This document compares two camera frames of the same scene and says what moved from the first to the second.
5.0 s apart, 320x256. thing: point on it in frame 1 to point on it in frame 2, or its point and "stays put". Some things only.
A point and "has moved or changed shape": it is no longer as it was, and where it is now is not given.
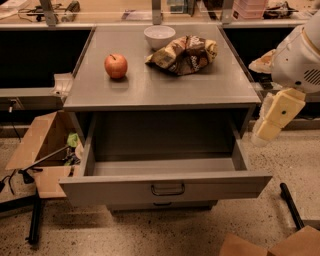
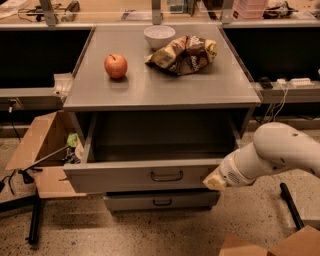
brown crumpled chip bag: [184, 55] stays put
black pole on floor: [294, 212] stays put
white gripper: [294, 65] to [229, 173]
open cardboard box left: [54, 152] stays put
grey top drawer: [133, 157] has moved or changed shape
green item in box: [72, 139] stays put
